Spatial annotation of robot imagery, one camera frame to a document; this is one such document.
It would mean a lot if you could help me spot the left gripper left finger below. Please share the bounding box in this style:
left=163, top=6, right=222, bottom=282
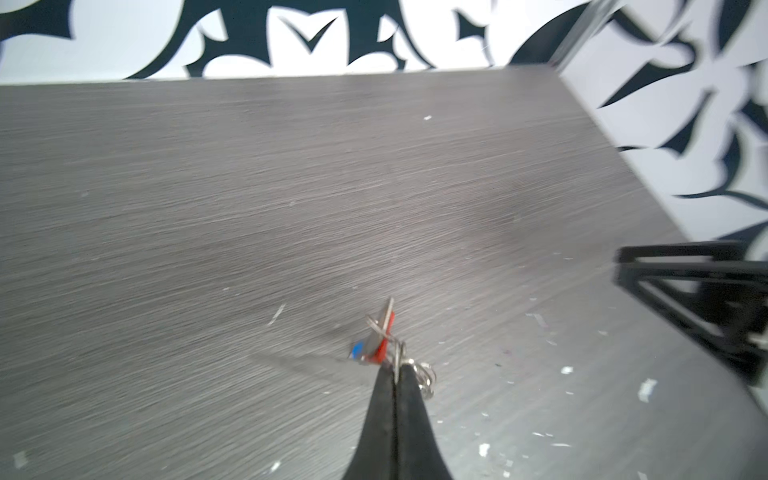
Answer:
left=342, top=363, right=396, bottom=480

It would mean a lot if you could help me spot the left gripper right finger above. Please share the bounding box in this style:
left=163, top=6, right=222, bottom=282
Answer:
left=395, top=365, right=453, bottom=480

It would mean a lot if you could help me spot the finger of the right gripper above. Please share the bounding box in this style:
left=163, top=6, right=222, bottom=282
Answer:
left=614, top=241, right=767, bottom=384

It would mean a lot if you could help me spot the red key tag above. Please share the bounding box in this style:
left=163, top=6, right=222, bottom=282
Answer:
left=370, top=311, right=395, bottom=364

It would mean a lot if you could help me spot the blue key tag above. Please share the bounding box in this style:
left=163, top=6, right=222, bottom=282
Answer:
left=349, top=340, right=365, bottom=361

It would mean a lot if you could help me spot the silver metal plate key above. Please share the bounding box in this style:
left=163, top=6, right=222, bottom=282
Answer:
left=364, top=297, right=395, bottom=363

